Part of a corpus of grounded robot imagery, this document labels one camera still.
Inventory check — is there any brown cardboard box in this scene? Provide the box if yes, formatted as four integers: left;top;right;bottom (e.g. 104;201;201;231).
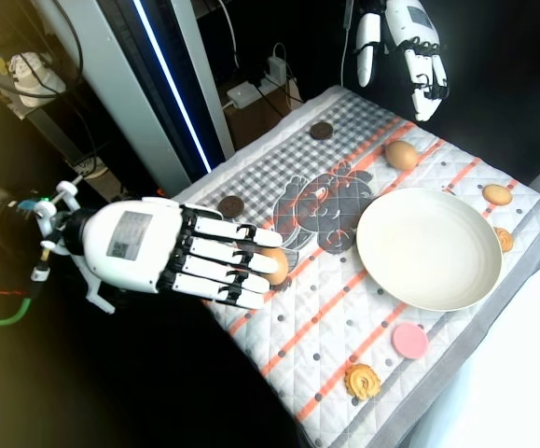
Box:
217;78;306;150

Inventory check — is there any black looped cable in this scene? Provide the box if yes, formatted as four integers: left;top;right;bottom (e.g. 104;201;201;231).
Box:
0;0;84;99

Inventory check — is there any cream round plate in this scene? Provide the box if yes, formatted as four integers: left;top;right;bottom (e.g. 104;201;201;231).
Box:
355;187;504;313

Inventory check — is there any grey bear print quilt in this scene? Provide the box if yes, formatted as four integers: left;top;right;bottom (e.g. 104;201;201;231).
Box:
171;85;540;448

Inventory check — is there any black and white shoe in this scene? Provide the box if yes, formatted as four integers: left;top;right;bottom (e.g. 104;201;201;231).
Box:
72;156;109;180

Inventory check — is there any tan oval cookie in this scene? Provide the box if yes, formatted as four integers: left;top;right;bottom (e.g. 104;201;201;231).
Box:
481;183;514;206

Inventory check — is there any white plug adapter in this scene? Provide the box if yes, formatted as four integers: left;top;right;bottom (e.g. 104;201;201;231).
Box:
267;56;287;81

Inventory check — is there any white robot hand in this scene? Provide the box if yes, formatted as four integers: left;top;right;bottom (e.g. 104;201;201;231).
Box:
81;195;284;315
353;0;450;122

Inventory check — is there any green cable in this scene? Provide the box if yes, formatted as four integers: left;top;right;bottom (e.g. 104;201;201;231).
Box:
0;298;33;327

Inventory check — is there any pink round cookie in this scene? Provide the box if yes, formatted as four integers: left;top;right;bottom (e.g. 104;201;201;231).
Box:
392;322;430;360

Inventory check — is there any thin white charging cable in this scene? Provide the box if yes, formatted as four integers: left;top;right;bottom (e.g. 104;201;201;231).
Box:
216;0;242;69

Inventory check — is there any dark chocolate round cookie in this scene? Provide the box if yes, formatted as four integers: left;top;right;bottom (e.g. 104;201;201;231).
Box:
217;195;245;218
309;120;334;141

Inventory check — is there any white power strip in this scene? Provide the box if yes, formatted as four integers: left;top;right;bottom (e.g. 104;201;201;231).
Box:
226;74;298;110

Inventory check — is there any brown egg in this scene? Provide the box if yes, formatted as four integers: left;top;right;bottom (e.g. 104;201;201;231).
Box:
255;246;290;287
384;140;419;171

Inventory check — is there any white sneaker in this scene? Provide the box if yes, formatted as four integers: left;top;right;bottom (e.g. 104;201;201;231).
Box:
7;51;67;107

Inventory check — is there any grey pillar with blue light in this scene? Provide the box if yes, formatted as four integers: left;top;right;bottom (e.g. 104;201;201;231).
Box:
31;0;236;186

